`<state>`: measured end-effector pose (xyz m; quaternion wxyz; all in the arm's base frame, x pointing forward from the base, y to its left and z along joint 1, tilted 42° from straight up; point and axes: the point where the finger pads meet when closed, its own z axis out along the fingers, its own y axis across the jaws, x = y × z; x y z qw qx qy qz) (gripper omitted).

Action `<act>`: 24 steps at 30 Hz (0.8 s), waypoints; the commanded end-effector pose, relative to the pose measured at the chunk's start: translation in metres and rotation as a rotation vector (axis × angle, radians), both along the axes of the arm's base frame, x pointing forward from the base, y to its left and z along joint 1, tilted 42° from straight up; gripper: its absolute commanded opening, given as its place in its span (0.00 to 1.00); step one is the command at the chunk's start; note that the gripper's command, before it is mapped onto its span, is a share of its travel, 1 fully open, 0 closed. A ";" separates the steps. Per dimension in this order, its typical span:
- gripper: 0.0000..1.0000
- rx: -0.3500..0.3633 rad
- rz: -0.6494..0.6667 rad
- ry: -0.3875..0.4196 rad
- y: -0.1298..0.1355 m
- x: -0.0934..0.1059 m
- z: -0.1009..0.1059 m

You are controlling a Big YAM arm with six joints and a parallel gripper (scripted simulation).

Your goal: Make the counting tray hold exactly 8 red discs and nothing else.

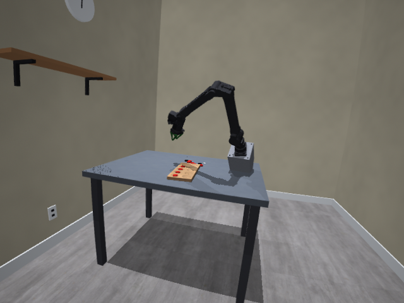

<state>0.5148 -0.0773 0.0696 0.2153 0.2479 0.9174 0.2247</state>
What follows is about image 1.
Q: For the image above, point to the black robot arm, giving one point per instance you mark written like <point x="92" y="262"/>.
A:
<point x="218" y="89"/>

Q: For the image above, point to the tan tray with round pockets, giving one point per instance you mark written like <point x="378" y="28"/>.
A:
<point x="187" y="173"/>

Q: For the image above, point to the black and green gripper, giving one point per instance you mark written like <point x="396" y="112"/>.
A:
<point x="178" y="131"/>

